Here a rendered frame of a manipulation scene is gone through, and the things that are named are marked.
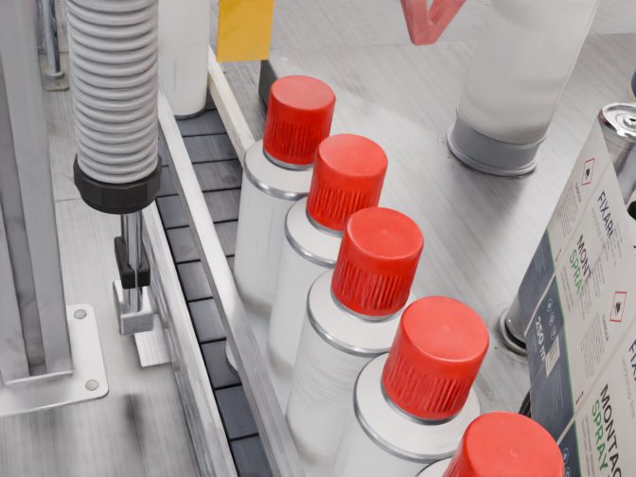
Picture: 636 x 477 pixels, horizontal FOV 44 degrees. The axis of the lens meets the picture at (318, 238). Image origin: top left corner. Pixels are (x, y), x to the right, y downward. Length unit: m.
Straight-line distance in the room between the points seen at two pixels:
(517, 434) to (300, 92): 0.20
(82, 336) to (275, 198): 0.25
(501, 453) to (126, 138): 0.17
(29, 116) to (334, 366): 0.20
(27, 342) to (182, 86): 0.27
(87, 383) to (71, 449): 0.05
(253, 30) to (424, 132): 0.35
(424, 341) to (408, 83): 0.57
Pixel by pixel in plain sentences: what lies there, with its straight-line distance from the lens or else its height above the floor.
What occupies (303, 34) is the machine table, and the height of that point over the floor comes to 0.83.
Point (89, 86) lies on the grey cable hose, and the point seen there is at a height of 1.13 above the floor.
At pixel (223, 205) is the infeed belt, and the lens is 0.63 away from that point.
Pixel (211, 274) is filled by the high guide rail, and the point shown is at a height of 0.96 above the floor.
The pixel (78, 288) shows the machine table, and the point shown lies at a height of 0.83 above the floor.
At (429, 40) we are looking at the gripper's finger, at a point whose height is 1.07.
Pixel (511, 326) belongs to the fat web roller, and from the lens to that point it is 0.57.
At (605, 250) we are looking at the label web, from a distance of 0.43.
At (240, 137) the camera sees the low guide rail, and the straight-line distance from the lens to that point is 0.65.
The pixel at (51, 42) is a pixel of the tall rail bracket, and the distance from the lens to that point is 0.85.
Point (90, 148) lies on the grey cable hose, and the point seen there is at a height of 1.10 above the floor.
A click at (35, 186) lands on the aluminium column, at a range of 0.45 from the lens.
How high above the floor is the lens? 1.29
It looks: 42 degrees down
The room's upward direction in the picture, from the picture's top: 11 degrees clockwise
